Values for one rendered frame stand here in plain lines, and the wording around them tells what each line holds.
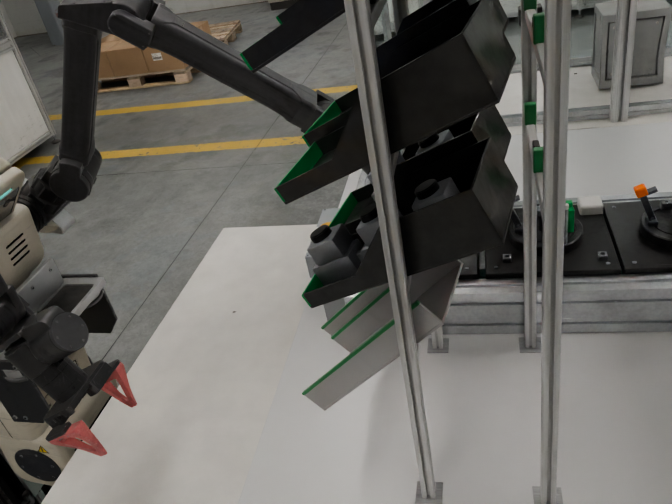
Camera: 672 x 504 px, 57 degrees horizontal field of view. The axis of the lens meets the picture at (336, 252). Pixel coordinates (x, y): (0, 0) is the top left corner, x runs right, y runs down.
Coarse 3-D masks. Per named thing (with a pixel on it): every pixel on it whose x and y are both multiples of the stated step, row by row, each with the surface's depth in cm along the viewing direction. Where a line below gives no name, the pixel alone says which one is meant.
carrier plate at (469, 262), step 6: (462, 258) 124; (468, 258) 123; (474, 258) 123; (468, 264) 122; (474, 264) 121; (462, 270) 120; (468, 270) 120; (474, 270) 120; (462, 276) 119; (468, 276) 119; (474, 276) 119
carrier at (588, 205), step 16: (576, 208) 132; (592, 208) 128; (512, 224) 127; (576, 224) 123; (592, 224) 126; (512, 240) 124; (576, 240) 119; (592, 240) 121; (608, 240) 120; (496, 256) 122; (512, 256) 121; (576, 256) 118; (592, 256) 117; (608, 256) 116; (496, 272) 118; (512, 272) 117; (576, 272) 114; (592, 272) 114; (608, 272) 113
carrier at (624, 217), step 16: (608, 208) 130; (624, 208) 129; (640, 208) 128; (656, 208) 123; (608, 224) 126; (624, 224) 124; (640, 224) 121; (656, 224) 118; (624, 240) 119; (640, 240) 119; (656, 240) 116; (624, 256) 115; (640, 256) 115; (656, 256) 114; (624, 272) 113; (640, 272) 112; (656, 272) 112
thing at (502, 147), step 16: (480, 112) 81; (496, 112) 87; (448, 128) 91; (464, 128) 90; (480, 128) 80; (496, 128) 85; (416, 144) 94; (448, 144) 79; (464, 144) 78; (496, 144) 82; (416, 160) 82; (432, 160) 81; (400, 176) 84; (352, 192) 104; (368, 192) 102; (352, 208) 102; (336, 224) 97; (352, 224) 91
